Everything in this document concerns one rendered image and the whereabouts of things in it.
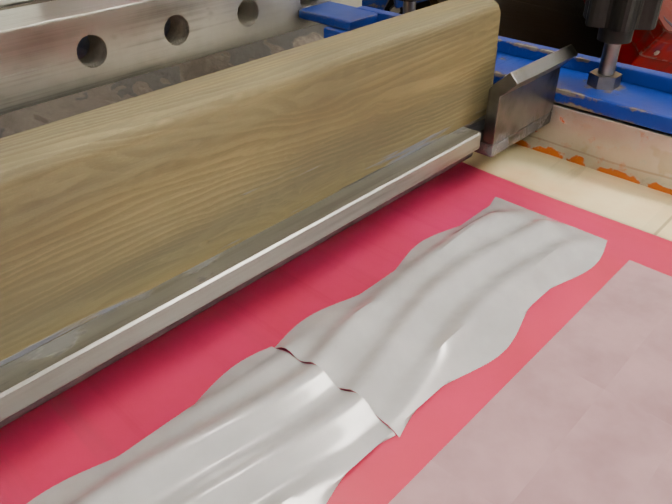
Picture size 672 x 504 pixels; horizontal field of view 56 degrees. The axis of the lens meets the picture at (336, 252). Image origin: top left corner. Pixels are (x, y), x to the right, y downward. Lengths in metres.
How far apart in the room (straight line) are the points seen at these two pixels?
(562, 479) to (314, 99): 0.18
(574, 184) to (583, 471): 0.22
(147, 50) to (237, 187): 0.25
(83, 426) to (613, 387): 0.21
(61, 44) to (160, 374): 0.26
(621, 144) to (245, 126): 0.26
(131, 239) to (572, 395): 0.18
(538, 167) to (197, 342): 0.25
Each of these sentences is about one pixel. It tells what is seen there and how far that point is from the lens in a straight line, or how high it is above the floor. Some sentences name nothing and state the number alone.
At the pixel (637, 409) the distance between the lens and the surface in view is 0.28.
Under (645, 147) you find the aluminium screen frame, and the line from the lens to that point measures 0.43.
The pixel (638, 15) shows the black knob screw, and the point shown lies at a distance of 0.43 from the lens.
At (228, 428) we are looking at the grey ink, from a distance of 0.24.
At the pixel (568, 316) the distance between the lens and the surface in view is 0.31.
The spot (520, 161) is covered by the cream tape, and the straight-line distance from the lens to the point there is 0.44.
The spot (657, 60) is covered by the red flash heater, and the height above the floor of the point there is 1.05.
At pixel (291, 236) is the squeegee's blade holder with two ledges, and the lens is 0.28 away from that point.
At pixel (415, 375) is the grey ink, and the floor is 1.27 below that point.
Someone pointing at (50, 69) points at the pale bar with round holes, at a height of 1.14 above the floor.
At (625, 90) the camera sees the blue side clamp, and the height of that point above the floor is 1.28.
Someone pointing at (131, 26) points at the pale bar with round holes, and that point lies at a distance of 0.49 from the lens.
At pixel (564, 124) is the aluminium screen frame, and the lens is 0.45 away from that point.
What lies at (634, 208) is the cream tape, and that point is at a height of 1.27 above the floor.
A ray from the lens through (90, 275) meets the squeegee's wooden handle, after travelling 0.24.
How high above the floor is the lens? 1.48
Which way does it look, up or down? 52 degrees down
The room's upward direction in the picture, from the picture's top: 37 degrees clockwise
